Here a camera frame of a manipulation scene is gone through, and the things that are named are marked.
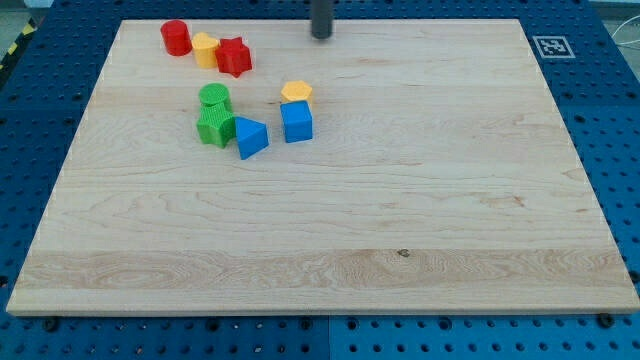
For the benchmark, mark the yellow heart block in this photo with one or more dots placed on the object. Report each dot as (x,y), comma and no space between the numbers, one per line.
(204,47)

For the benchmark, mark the blue cube block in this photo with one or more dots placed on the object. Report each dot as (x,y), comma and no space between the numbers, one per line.
(297,121)

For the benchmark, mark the blue triangle block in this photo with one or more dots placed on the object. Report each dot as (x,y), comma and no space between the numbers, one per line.
(252,136)

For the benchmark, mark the yellow hexagon block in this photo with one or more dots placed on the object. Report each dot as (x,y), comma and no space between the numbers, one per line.
(297,90)

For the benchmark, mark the light wooden board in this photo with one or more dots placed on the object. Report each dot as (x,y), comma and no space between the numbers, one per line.
(440,179)

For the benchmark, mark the green star block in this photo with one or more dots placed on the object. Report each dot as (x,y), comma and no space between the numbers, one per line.
(216,125)

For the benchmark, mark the green cylinder block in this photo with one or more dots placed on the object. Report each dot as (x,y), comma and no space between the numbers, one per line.
(215,93)

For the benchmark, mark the red star block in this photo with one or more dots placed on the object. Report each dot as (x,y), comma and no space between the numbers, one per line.
(233,56)

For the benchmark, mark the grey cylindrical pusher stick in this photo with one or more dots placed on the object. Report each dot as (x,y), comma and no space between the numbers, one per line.
(321,17)

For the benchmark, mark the red cylinder block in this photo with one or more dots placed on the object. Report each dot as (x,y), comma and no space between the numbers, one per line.
(176,37)

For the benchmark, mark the white fiducial marker tag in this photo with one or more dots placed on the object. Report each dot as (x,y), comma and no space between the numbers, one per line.
(553,47)

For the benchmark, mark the yellow black hazard tape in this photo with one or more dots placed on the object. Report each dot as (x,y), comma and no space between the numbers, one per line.
(19,45)

